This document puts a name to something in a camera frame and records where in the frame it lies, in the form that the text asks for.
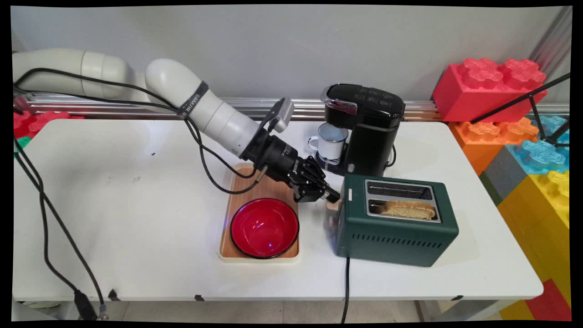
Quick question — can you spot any wooden tray with cream rim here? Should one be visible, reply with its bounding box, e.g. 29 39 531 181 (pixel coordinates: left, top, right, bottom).
218 164 302 264

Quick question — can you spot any aluminium vertical profile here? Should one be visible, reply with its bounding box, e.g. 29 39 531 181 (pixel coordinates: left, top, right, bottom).
528 6 573 79

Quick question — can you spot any large yellow toy brick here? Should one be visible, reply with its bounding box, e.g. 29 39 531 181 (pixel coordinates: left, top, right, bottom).
497 170 570 320

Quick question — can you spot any aluminium wall rail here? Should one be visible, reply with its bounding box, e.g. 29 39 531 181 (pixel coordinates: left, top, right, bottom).
18 91 570 122

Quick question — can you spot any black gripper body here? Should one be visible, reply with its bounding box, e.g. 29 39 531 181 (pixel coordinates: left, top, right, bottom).
241 131 320 186

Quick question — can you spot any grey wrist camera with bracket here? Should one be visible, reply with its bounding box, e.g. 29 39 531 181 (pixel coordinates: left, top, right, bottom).
259 97 296 134

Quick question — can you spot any green two-slot toaster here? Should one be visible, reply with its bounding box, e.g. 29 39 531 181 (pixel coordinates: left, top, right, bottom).
335 174 460 268

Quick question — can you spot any black cable with USB plug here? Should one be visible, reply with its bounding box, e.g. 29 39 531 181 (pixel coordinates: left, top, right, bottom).
13 67 270 320

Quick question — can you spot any large light blue toy brick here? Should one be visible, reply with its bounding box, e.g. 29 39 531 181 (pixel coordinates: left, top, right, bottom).
506 114 570 175

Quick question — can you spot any small red toy brick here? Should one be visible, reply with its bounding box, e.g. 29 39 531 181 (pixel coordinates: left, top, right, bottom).
526 278 572 322

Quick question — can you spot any grey and green toy brick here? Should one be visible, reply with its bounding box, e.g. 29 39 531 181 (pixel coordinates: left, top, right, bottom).
479 145 530 206

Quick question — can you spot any black toaster power cable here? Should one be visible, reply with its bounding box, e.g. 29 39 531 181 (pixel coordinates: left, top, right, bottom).
340 257 352 324

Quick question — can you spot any white table leg frame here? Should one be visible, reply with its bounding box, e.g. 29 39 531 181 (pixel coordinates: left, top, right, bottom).
414 300 517 322

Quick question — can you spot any large red toy brick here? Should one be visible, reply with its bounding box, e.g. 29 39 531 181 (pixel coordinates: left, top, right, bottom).
431 57 549 123

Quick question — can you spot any beige toaster lever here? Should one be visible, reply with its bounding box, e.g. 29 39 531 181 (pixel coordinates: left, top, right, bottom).
324 200 343 237

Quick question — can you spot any toasted bread slice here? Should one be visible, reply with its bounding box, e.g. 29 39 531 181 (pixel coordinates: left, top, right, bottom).
378 200 437 220

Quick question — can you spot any black coffee machine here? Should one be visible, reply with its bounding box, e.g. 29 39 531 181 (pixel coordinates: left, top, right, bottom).
314 83 406 178

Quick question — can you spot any black tripod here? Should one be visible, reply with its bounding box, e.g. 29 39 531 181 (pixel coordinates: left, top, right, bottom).
470 72 571 148

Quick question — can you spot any white enamel mug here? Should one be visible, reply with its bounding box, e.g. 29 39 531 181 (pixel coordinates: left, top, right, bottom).
307 123 349 161

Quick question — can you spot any black velcro strap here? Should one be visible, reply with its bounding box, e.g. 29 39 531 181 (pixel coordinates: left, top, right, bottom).
176 81 210 120

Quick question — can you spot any large orange toy brick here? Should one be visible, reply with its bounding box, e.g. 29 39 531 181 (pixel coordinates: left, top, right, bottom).
448 117 541 176

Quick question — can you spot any red toy brick behind table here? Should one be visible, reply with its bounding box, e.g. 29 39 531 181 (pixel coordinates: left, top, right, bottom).
13 111 85 140

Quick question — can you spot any red bowl with black rim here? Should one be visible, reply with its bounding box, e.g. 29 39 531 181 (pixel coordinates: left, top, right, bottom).
230 197 300 260

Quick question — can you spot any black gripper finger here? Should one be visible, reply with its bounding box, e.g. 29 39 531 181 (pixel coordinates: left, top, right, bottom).
307 157 342 204
293 179 327 205

